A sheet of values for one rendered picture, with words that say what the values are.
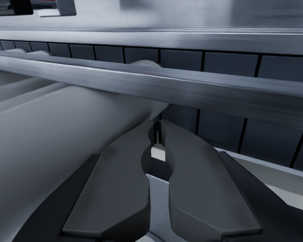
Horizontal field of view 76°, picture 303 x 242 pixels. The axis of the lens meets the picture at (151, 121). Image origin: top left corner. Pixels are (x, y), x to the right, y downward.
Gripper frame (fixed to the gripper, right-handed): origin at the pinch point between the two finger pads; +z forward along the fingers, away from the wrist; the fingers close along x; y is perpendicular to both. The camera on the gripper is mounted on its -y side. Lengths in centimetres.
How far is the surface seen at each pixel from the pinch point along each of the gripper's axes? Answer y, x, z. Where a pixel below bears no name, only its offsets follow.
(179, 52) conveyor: -3.6, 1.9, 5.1
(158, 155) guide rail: 4.6, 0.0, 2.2
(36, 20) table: -6.1, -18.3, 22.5
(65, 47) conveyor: -3.3, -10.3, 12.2
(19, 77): -1.1, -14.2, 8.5
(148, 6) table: -7.0, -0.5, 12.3
